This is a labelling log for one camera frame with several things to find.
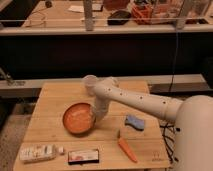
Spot grey metal post right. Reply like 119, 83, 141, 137
175, 0, 193, 30

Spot clear plastic bottle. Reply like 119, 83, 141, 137
19, 144, 65, 163

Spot clear plastic cup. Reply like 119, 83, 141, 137
82, 75, 98, 96

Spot orange toy carrot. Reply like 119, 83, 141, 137
117, 131, 138, 163

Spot orange ceramic bowl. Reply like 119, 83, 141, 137
62, 103, 95, 134

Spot black rectangular box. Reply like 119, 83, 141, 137
68, 149, 99, 165

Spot black pouch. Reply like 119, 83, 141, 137
107, 10, 131, 25

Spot blue sponge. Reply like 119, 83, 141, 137
125, 115, 145, 131

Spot black cable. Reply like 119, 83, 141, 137
159, 121, 178, 164

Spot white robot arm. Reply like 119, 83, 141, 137
92, 77, 213, 171

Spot orange basket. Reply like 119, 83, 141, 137
131, 5, 152, 25

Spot grey metal post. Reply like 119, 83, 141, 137
175, 0, 193, 30
83, 0, 93, 31

